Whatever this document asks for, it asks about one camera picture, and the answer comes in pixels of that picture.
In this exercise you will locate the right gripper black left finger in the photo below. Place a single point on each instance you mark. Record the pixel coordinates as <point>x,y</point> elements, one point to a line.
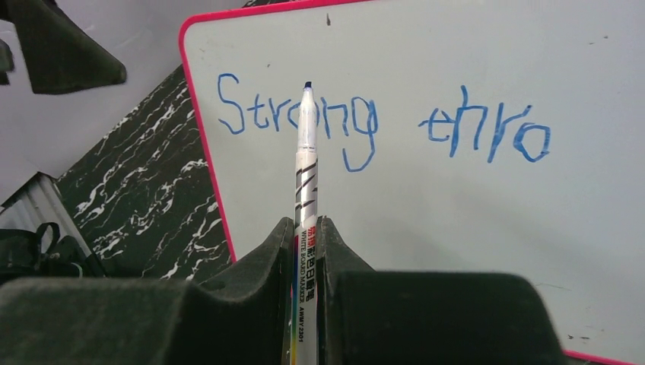
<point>240,316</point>

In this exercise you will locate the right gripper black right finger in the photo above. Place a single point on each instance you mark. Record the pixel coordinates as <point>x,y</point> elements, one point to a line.
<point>426,317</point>

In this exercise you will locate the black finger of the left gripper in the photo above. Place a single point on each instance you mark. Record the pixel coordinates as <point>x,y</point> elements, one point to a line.
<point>59,56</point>

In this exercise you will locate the white whiteboard marker pen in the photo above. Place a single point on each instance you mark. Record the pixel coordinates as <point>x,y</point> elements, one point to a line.
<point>304,331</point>

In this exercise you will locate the pink-framed whiteboard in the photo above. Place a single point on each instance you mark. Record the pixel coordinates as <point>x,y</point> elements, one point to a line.
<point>453,135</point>

